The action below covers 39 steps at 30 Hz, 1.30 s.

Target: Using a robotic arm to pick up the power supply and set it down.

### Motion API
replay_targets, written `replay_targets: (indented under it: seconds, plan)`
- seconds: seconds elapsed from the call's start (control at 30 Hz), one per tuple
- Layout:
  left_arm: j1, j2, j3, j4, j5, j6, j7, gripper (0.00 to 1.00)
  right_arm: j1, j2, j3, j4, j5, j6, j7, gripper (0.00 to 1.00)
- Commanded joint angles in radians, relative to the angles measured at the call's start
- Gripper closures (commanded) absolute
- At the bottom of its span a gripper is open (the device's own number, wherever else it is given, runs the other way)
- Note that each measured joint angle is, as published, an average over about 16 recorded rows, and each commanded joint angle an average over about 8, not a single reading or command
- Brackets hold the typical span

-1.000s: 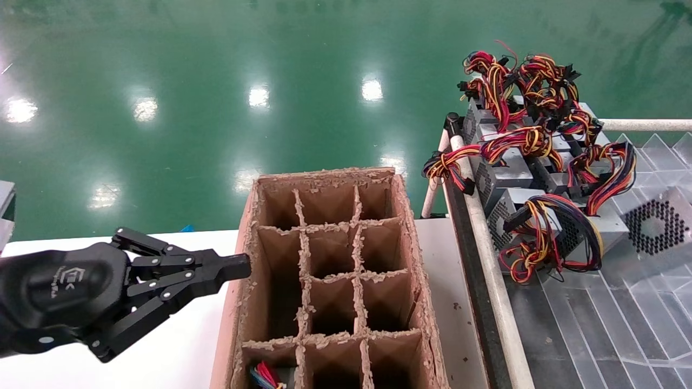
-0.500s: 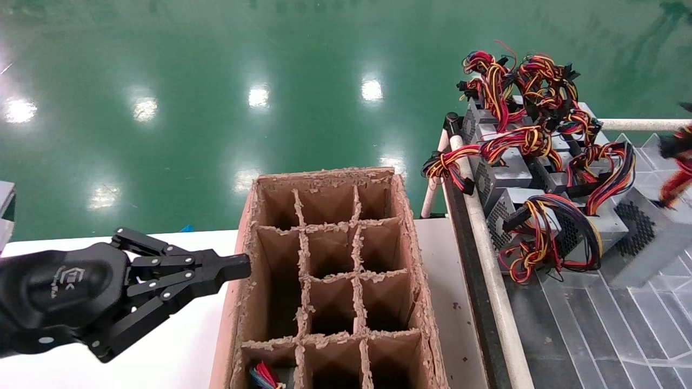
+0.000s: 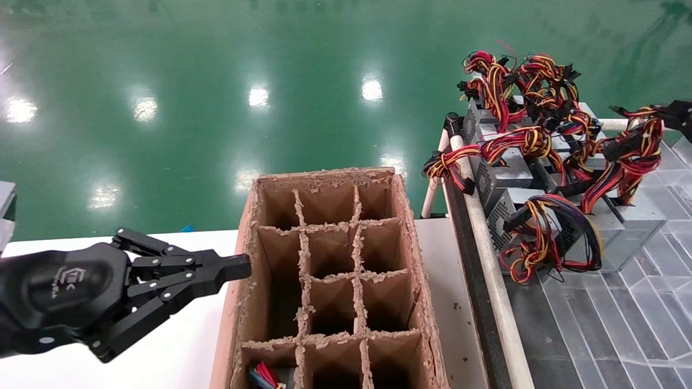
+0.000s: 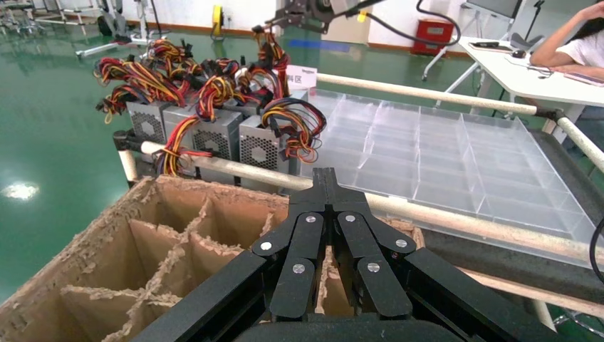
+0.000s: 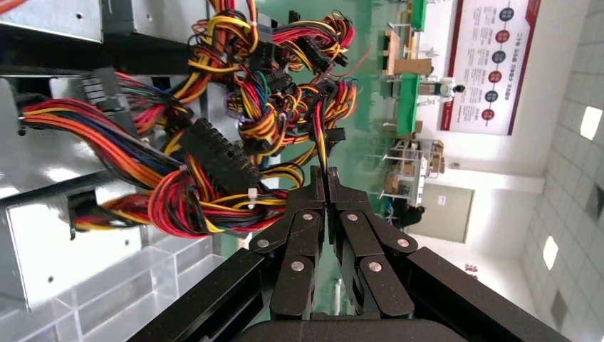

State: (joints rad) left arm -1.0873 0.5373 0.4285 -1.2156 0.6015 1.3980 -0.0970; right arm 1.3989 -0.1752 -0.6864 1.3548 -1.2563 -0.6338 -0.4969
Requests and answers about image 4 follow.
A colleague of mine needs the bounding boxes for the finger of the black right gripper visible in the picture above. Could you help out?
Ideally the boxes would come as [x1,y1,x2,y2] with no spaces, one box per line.
[301,19,332,36]
[264,4,306,29]

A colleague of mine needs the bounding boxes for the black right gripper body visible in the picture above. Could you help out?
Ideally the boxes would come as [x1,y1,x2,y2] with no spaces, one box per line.
[294,0,334,24]

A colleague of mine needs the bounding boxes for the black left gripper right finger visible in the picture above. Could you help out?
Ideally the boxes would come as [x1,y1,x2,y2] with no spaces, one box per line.
[326,167,563,342]

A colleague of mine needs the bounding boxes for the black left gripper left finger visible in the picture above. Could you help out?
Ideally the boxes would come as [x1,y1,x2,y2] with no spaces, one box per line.
[130,167,331,342]

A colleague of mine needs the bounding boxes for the white label card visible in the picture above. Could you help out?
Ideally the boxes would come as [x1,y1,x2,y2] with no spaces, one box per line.
[285,64,318,90]

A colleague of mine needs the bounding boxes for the yellow round stand device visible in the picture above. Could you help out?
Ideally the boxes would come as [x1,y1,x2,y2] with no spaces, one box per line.
[210,4,224,41]

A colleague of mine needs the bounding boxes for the red box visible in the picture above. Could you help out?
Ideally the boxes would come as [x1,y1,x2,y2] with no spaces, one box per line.
[411,19,455,56]

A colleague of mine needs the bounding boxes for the clear plastic divider tray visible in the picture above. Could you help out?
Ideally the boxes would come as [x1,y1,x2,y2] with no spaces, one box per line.
[301,88,598,270]

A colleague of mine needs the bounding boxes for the dark computer monitor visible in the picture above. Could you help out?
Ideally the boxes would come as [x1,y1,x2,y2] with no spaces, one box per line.
[464,0,523,20]

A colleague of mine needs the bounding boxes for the short beige rack leg pipe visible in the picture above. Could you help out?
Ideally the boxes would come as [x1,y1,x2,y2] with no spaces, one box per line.
[118,148,140,186]

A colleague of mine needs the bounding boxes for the cardboard box with dividers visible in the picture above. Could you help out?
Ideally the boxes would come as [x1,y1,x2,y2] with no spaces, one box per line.
[0,175,426,342]

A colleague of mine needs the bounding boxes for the black pipe corner joint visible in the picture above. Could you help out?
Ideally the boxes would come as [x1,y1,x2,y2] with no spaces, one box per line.
[112,129,143,153]

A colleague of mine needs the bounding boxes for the white office desk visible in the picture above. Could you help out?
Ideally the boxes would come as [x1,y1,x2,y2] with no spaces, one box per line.
[422,36,604,143]

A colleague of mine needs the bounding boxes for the person in white shirt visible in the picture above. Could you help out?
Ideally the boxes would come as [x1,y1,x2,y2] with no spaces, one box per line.
[529,0,604,81]

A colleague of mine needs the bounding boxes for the power supply with colourful cables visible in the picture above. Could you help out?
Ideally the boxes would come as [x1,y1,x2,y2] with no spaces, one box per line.
[141,37,241,83]
[155,75,244,178]
[238,96,328,175]
[93,56,187,145]
[236,26,293,112]

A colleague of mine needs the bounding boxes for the long beige rack rail pipe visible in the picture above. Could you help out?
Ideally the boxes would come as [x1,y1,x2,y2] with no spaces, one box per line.
[140,140,604,266]

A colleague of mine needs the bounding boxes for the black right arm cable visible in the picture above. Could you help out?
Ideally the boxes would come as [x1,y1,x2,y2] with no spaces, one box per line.
[360,0,462,48]

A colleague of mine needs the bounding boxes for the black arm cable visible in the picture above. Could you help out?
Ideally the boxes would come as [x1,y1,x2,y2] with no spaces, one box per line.
[588,214,604,286]
[360,0,462,48]

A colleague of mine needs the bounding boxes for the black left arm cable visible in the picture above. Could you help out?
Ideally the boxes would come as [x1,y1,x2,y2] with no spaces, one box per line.
[588,214,604,286]

